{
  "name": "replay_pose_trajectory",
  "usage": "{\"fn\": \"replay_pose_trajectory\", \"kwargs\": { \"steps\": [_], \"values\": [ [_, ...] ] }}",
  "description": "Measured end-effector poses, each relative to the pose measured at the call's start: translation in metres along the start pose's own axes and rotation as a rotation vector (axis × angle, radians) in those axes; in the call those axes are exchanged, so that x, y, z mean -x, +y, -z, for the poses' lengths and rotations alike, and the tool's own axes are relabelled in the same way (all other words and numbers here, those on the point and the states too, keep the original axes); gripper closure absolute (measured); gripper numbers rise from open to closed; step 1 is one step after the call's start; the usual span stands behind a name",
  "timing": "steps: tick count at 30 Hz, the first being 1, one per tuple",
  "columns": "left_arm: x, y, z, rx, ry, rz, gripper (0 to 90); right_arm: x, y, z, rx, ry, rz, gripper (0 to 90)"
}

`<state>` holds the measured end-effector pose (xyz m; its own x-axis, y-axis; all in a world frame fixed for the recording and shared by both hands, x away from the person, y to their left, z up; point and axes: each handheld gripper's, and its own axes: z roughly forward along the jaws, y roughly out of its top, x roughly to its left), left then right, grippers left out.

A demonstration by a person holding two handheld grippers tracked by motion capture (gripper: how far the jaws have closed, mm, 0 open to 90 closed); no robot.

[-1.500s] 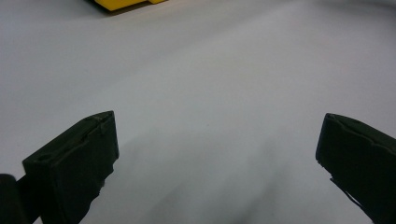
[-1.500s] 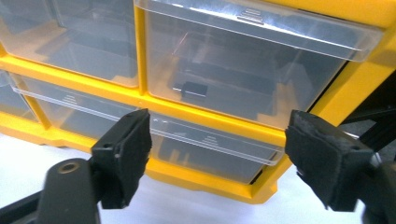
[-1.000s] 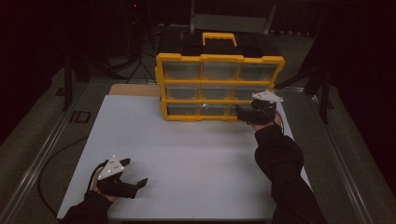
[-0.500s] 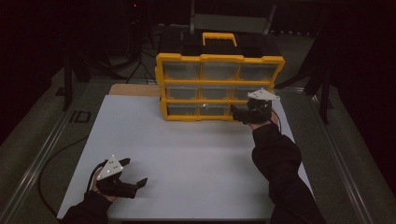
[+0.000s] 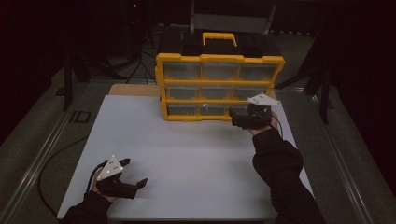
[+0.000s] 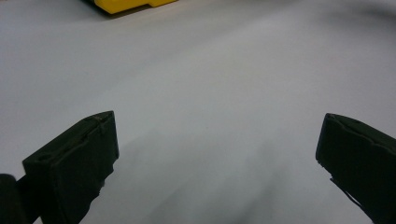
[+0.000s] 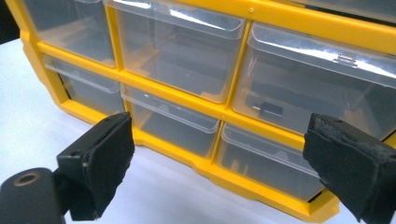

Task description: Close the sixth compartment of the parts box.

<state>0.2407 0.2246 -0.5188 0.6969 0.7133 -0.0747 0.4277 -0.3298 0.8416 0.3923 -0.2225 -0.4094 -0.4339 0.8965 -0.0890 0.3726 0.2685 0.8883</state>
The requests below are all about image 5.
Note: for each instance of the aluminium floor rail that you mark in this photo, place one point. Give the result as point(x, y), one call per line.
point(40, 155)
point(345, 161)

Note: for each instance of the black tripod stand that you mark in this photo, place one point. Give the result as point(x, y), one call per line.
point(67, 84)
point(324, 93)

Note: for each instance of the white table cover sheet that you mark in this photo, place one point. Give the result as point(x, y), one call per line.
point(186, 149)

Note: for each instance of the yellow black organizer cabinet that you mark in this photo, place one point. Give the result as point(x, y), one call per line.
point(218, 57)

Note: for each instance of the person's left hand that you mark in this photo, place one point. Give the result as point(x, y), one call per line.
point(96, 183)

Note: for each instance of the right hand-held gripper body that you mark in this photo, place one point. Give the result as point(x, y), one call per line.
point(258, 116)

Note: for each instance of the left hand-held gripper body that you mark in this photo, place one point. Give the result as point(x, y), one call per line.
point(110, 169)

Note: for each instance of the grey metal chair frame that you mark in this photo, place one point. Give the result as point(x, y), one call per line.
point(230, 22)

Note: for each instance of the clear plastic storage drawer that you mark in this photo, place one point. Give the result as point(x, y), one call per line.
point(249, 92)

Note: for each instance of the group of clear drawers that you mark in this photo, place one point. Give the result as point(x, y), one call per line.
point(182, 71)

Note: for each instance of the person's right hand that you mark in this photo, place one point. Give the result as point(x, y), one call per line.
point(267, 126)

